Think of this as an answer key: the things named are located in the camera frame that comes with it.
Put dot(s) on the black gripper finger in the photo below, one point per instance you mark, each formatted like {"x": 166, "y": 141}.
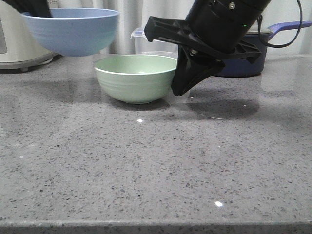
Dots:
{"x": 36, "y": 8}

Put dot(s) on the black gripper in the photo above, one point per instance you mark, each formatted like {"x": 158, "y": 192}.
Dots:
{"x": 192, "y": 68}

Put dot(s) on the clear plastic food container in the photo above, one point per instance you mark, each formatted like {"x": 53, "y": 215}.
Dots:
{"x": 156, "y": 47}

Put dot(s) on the dark blue saucepan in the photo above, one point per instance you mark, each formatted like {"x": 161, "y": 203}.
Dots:
{"x": 240, "y": 68}

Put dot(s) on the light green bowl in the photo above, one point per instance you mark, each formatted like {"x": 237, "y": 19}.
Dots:
{"x": 136, "y": 79}

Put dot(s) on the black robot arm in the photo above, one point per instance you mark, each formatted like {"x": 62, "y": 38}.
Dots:
{"x": 212, "y": 32}

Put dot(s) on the light blue bowl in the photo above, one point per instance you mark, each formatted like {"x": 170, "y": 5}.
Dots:
{"x": 74, "y": 32}

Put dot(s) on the white kitchen appliance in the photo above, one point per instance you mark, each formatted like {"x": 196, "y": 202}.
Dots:
{"x": 18, "y": 49}

